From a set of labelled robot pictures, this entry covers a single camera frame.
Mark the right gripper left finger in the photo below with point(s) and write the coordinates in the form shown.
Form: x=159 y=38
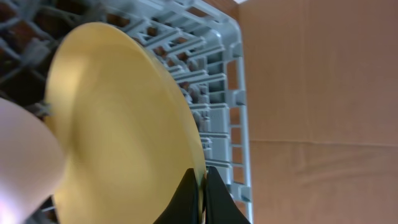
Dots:
x=183 y=207

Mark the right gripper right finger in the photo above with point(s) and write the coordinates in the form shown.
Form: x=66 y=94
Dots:
x=220 y=207

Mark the yellow plate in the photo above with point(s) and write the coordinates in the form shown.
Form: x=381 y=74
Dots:
x=124 y=125

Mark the pink bowl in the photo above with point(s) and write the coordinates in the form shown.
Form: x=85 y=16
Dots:
x=32 y=163

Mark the grey dishwasher rack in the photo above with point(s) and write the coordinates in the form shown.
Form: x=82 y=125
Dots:
x=198 y=44

